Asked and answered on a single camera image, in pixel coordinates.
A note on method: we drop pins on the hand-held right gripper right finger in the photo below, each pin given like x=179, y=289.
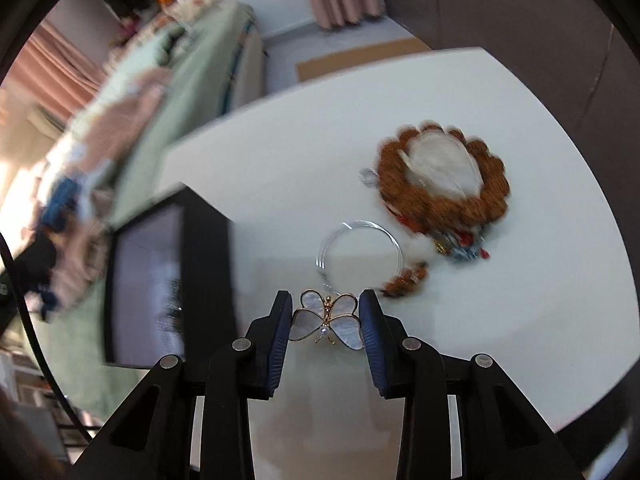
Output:
x=371, y=355

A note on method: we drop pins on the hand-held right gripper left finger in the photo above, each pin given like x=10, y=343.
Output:
x=279, y=355

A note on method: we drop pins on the pearl butterfly brooch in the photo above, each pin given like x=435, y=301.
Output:
x=326, y=324

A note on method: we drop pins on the black jewelry box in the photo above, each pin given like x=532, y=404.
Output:
x=165, y=280

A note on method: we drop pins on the colourful tassel charm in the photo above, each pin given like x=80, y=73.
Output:
x=465, y=247

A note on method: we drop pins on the white shell piece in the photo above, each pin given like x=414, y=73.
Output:
x=442, y=165

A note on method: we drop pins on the pile of clothes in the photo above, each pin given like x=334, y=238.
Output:
x=85, y=185

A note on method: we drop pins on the green bed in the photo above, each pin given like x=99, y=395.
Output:
x=190, y=110

